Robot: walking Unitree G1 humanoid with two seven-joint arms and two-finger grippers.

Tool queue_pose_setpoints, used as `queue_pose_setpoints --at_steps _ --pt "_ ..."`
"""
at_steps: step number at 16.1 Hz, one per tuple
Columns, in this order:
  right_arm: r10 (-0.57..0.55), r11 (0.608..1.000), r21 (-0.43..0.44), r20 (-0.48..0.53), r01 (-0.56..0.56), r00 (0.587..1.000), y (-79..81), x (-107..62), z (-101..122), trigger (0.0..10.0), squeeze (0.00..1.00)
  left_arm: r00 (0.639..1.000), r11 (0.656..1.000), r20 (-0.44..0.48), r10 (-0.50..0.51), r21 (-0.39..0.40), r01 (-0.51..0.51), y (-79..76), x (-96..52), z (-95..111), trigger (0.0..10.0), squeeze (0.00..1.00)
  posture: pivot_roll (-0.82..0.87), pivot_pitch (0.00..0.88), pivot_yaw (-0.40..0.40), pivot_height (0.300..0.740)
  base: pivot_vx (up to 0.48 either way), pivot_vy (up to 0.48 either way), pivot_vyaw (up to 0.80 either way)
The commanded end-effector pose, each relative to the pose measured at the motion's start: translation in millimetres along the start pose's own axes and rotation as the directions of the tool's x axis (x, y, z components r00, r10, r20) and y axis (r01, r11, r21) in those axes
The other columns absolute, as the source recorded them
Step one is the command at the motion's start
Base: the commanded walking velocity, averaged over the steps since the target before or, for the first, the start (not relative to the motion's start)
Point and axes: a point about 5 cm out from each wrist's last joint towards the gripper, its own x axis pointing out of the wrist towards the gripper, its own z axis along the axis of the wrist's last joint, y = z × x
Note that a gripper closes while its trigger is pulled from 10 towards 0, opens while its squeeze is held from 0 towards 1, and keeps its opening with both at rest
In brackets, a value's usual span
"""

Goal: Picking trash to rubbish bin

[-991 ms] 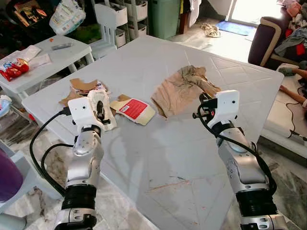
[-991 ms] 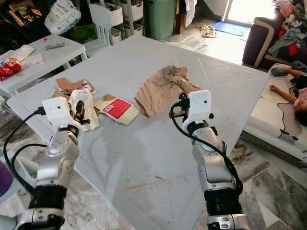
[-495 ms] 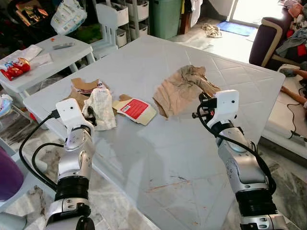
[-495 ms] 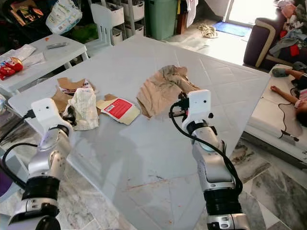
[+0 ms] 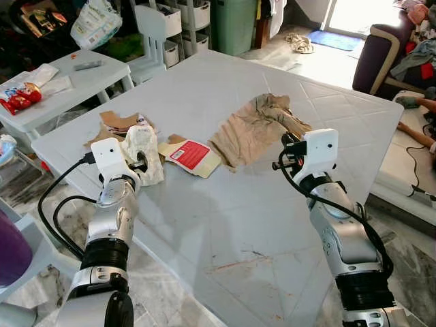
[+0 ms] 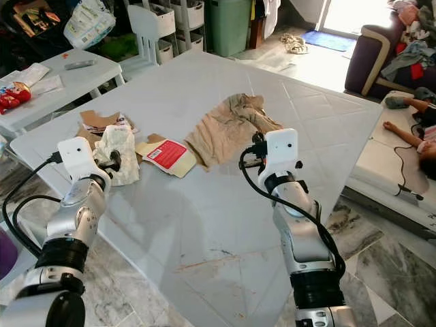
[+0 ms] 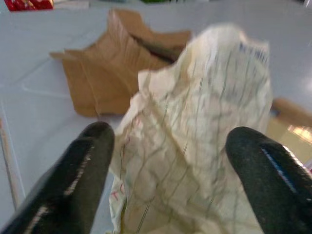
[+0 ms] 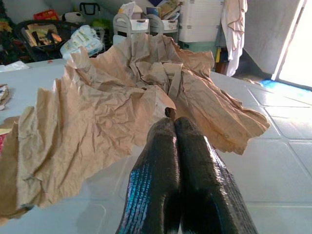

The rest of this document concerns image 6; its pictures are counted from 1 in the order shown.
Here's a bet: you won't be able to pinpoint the white paper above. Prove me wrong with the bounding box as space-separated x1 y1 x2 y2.
94 125 140 187

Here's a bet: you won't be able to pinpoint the beige cloth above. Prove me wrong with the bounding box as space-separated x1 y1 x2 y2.
184 93 283 171

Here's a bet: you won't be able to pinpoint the green rubbish bin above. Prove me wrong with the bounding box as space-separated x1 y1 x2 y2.
206 0 253 58

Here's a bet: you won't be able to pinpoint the purple plastic bin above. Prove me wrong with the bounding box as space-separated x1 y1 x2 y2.
0 228 20 280

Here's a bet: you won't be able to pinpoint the small printed wrapper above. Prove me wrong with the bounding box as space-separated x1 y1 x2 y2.
114 114 134 130

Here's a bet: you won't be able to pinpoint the brown cardboard piece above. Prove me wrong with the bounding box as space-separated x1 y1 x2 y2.
76 109 137 147

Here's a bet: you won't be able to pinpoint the kraft pouch with red label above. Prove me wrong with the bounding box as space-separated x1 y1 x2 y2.
135 134 198 179

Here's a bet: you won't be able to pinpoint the large white folding table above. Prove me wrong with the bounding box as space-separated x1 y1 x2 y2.
8 51 384 327

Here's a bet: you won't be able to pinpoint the small white plastic table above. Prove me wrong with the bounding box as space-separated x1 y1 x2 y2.
0 48 125 137

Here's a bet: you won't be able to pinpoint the grey remote control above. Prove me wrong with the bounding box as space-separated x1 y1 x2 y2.
65 59 97 70

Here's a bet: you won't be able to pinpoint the white plastic bag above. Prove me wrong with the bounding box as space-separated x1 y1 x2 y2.
14 63 67 96

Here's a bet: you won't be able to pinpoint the green plastic item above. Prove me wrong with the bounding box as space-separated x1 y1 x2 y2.
95 33 138 62

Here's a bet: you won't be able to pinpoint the beige sandals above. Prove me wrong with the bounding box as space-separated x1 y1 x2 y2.
279 33 309 55

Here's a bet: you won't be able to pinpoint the red snack pack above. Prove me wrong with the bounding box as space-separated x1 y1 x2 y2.
0 82 33 113

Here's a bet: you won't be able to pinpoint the white mattress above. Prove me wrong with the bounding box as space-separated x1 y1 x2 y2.
344 89 436 229

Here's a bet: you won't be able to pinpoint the blue door mat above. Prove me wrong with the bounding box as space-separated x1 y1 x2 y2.
302 30 357 52

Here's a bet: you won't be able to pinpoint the purple armchair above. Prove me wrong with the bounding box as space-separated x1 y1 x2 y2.
344 24 436 99

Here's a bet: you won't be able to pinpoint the white diaper pack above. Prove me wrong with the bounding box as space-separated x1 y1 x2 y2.
63 0 116 50

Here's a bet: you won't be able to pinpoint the white child's chair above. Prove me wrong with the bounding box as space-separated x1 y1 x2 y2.
123 3 174 86

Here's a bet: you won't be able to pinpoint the lying child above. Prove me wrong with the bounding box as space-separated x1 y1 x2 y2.
381 95 436 181

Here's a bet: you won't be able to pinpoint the white drawer tower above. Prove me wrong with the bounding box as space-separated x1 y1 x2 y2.
153 0 206 65

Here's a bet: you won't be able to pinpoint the grey clothes pile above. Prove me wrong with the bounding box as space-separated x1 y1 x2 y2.
381 41 436 79

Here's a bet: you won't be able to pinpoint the pink stuffed toy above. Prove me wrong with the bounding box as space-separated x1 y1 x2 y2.
388 0 424 25

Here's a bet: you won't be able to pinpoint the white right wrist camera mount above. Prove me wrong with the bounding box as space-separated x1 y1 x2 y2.
264 128 300 178

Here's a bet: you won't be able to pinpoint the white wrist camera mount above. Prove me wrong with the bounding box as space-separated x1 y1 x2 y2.
264 128 300 178
57 136 111 183

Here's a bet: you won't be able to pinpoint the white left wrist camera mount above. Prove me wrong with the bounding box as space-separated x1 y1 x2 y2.
57 136 111 183

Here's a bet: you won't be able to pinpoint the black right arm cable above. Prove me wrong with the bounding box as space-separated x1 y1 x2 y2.
240 146 347 280

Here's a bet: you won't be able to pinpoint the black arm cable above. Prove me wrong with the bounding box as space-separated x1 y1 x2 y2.
240 146 347 280
1 153 65 260

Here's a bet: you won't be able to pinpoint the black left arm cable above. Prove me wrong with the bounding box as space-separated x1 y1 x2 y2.
1 153 65 260

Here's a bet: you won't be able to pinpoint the thin black charger cable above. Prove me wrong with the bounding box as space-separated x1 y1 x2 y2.
396 146 424 202

